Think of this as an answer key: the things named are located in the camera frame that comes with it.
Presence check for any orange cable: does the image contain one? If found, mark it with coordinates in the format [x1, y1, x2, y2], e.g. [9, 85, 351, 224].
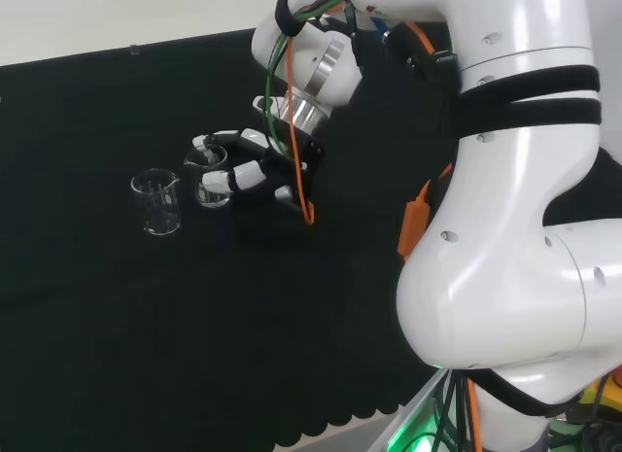
[285, 33, 317, 226]

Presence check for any black bench cloth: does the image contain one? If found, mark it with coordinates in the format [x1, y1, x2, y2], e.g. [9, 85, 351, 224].
[0, 18, 622, 452]

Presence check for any yellow stop button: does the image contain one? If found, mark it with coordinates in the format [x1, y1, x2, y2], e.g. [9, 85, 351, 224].
[581, 364, 622, 410]

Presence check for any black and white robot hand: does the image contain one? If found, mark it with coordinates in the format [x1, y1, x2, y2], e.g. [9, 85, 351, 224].
[190, 127, 325, 221]

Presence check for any clear glass beaker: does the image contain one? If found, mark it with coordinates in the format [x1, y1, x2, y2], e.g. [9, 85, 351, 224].
[183, 144, 230, 210]
[129, 168, 183, 236]

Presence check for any green cable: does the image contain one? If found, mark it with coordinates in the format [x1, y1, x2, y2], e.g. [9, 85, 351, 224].
[263, 0, 352, 162]

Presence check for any orange adapter box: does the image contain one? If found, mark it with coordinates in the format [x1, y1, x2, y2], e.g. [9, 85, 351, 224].
[397, 162, 456, 264]

